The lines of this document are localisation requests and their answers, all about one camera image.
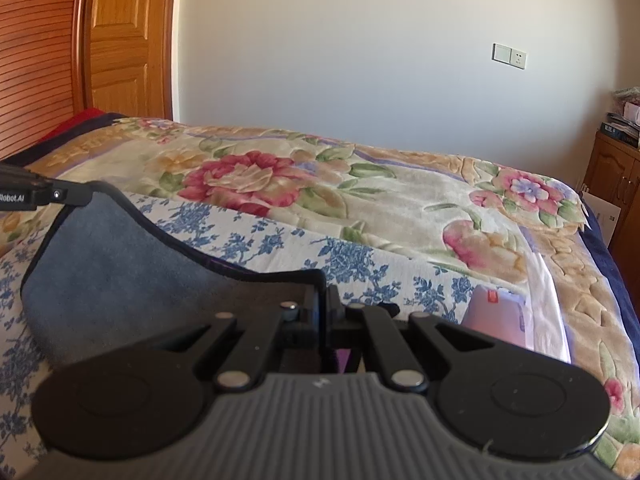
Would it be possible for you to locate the grey-blue towel with black trim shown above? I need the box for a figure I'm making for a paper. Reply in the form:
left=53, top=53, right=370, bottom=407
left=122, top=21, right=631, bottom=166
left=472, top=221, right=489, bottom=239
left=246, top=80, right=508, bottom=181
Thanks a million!
left=22, top=182, right=327, bottom=367

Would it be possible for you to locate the white cloth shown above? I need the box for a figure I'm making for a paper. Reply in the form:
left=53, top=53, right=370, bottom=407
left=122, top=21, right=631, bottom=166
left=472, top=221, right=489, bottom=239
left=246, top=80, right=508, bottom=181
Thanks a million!
left=520, top=252, right=572, bottom=365

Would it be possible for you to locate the wooden cabinet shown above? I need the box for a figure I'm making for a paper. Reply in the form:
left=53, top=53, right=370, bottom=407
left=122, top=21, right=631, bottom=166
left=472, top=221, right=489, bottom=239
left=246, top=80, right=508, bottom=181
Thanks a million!
left=582, top=130, right=640, bottom=252

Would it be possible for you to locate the stack of books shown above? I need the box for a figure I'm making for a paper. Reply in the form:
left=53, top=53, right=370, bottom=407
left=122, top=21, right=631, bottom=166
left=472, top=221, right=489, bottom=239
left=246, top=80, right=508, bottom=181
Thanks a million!
left=599, top=87, right=640, bottom=149

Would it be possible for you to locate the wooden louvred wardrobe panel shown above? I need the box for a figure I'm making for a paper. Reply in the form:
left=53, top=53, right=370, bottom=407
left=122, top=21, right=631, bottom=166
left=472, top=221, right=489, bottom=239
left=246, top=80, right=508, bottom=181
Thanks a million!
left=0, top=0, right=92, bottom=162

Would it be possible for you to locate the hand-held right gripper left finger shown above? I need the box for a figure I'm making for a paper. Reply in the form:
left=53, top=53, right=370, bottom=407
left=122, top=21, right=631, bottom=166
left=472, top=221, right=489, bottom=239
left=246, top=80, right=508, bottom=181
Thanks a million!
left=170, top=280, right=329, bottom=393

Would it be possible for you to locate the white flat cardboard box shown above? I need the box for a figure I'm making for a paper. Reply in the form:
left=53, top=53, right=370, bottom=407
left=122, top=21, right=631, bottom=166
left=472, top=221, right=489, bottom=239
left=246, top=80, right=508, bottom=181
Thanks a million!
left=579, top=190, right=623, bottom=249

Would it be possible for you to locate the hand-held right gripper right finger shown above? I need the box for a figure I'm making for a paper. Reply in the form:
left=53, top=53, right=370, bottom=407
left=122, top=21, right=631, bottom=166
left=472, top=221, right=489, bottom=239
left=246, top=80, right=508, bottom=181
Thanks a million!
left=327, top=285, right=496, bottom=393

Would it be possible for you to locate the wooden door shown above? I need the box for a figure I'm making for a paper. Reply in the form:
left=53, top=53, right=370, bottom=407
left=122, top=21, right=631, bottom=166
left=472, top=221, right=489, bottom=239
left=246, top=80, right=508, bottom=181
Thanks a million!
left=81, top=0, right=181, bottom=124

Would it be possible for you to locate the floral plush blanket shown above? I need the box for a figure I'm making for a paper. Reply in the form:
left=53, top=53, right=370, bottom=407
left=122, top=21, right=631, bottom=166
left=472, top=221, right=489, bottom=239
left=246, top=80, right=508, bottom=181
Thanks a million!
left=0, top=112, right=640, bottom=479

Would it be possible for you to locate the white sheet with blue flowers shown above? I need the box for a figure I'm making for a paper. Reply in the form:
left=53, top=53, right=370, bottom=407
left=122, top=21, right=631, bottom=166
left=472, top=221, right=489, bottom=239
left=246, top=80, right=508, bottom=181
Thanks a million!
left=0, top=190, right=477, bottom=472

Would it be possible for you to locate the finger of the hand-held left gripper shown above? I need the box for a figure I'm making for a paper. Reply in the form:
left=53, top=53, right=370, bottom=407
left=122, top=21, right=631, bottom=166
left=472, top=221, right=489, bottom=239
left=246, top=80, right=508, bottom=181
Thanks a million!
left=40, top=179, right=96, bottom=208

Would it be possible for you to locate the navy bed sheet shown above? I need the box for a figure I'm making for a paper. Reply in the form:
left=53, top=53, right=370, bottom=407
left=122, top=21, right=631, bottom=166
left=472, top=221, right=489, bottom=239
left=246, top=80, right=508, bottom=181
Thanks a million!
left=581, top=197, right=640, bottom=332

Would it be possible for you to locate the red cloth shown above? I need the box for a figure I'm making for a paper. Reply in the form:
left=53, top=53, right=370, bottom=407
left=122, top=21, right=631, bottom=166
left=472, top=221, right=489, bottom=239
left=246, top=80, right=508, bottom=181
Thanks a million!
left=37, top=107, right=109, bottom=144

